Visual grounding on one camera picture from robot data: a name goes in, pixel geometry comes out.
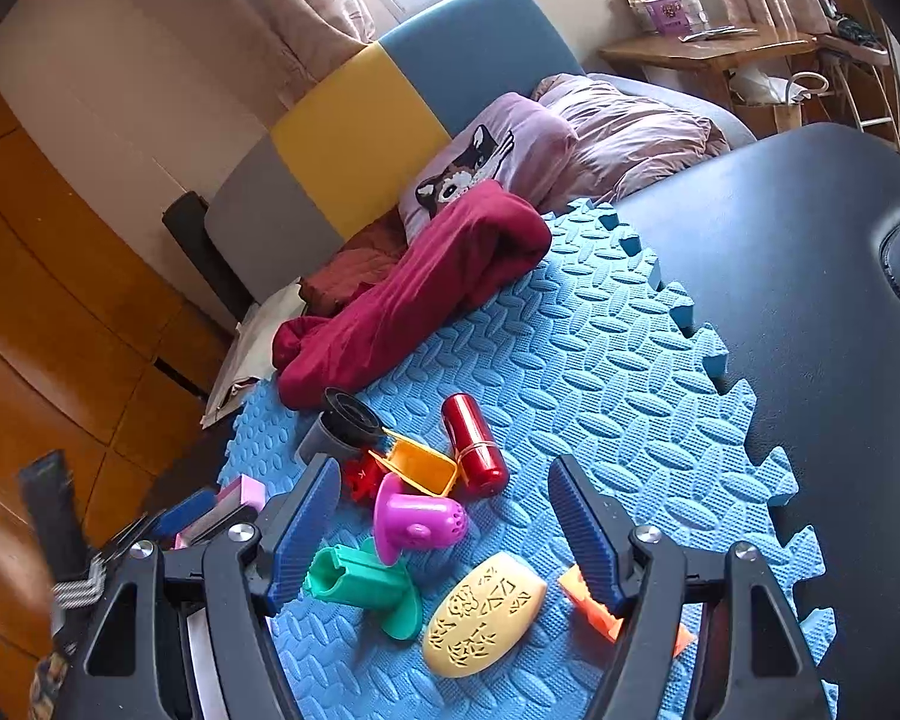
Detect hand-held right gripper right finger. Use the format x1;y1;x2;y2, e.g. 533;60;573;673
547;456;845;720

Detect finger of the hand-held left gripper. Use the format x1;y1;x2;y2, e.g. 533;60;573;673
105;490;222;557
189;506;260;541

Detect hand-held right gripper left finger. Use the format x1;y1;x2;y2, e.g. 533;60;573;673
45;454;344;720

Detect orange plastic toy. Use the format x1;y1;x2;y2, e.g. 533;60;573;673
559;562;698;657

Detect green plastic toy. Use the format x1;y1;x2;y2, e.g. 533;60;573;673
305;544;422;642

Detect grey cup with black lid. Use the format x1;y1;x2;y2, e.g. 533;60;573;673
298;388;382;460

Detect purple toy cup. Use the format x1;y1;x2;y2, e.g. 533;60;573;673
373;471;467;565

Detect yellow carved oval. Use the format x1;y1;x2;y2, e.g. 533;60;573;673
422;551;548;680

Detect red bottle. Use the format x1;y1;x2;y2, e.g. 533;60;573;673
441;393;509;502

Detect person's left forearm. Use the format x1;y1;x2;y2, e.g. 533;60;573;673
0;476;72;720

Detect small red toy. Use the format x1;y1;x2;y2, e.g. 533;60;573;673
343;457;387;505

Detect red orange toy pieces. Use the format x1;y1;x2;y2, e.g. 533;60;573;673
367;431;460;497

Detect blue foam puzzle mat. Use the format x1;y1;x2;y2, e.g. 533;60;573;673
217;206;841;720

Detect white folded cloth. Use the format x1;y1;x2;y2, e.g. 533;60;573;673
205;281;308;428

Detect maroon cloth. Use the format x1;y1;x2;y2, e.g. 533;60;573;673
274;184;552;412

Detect black padded panel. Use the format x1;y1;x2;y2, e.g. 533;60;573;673
163;191;252;331

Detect dark red quilted cloth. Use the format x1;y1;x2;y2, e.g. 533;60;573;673
298;216;415;316

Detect pink blanket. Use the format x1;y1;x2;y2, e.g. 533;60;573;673
532;73;728;203

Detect pink dog print pillow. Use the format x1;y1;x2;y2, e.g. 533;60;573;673
397;92;578;241

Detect grey yellow blue headboard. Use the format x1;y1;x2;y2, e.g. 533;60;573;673
204;0;593;301

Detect white bag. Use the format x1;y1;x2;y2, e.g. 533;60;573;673
727;66;830;106

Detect wooden desk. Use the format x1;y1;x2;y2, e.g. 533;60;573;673
598;34;818;128

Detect flat booklet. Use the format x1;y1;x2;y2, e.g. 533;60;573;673
679;25;758;43

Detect purple box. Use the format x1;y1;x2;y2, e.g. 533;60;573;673
645;0;695;35

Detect metal rack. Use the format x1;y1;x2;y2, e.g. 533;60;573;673
817;0;900;155

